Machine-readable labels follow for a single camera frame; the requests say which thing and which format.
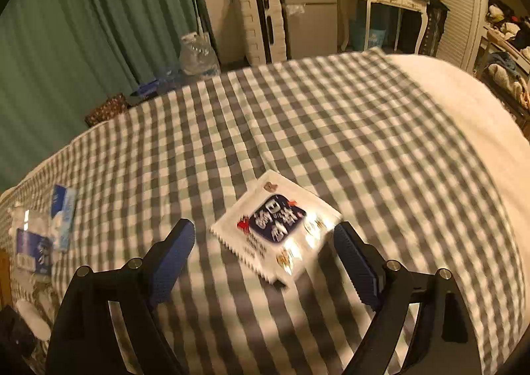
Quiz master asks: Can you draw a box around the green curtain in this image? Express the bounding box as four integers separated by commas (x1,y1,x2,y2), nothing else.
0,0,208,194

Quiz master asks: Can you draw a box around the clothes rack with clothes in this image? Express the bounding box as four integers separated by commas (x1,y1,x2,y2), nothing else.
476,3,530,127

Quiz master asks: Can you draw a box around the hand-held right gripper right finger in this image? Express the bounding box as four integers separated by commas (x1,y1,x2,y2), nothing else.
332,221,483,375

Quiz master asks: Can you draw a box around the grey mini fridge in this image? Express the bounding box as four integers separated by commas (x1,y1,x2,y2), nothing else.
275,0,339,61

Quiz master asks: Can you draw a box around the white oil radiator heater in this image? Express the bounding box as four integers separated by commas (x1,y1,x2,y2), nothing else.
237,0,288,66

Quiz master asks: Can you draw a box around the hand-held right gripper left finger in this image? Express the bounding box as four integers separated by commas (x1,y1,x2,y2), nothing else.
45,218,196,375

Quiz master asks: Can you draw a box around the white snack packet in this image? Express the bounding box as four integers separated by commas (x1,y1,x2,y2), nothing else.
210,169,343,288

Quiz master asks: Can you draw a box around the white louvered wardrobe door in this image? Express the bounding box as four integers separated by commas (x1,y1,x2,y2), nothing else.
422,0,489,71

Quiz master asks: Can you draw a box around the black hanging garment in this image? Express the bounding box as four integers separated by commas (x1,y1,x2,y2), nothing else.
418,0,450,57

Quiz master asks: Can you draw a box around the white duvet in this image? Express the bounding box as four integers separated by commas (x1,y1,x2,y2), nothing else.
383,53,528,359

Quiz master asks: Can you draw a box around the brown patterned box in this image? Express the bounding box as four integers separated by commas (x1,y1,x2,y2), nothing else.
85,94,129,127

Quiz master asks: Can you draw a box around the white oval object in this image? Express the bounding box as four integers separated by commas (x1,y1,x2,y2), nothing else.
17,298,52,343

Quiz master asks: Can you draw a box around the grey white checked blanket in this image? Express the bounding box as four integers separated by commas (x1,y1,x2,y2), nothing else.
0,46,526,375

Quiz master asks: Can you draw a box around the clear plastic bag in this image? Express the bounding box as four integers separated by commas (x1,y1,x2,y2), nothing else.
179,32,221,77

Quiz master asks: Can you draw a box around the black object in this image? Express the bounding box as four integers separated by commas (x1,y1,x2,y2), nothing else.
0,305,38,359

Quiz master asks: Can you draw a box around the dark blue box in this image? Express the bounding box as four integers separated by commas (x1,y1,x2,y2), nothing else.
128,79,166,105

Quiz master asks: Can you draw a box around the blue white tissue pack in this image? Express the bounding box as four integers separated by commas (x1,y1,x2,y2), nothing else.
16,228,54,276
49,184,78,252

